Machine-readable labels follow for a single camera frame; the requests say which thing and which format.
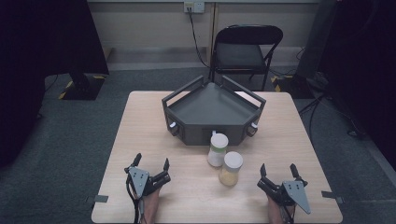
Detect black power cable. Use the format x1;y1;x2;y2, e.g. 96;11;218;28
186;7;211;69

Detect black curtain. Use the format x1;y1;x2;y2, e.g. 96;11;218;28
0;0;110;170
318;0;396;172

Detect person's right hand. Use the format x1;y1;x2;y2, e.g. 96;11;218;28
267;196;295;224

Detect black folding chair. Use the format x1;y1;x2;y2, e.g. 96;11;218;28
208;24;285;92

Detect dark grey corner rack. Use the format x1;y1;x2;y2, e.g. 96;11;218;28
161;74;267;147

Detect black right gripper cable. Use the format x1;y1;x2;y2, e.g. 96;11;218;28
279;204;295;224

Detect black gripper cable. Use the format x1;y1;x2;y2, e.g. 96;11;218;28
279;204;295;224
125;176;142;224

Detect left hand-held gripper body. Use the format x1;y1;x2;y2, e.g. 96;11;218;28
125;166;172;200

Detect black floor cables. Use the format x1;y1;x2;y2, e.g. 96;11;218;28
293;46;367;141

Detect clear jar of yellow powder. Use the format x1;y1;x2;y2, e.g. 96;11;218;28
218;150;245;188

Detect black stand base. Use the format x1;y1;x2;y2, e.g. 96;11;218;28
58;72;107;102
270;74;316;100

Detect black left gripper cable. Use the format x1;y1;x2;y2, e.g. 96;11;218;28
125;176;142;224

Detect grey table clamp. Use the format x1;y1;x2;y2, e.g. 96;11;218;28
85;194;109;205
320;189;346;205

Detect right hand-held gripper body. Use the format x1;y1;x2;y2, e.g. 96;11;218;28
256;175;313;216

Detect white wall socket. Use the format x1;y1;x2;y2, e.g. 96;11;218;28
183;1;206;14

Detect person's left hand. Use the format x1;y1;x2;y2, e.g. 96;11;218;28
138;187;162;224

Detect green-band jar of white powder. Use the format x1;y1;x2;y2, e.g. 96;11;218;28
206;133;230;168

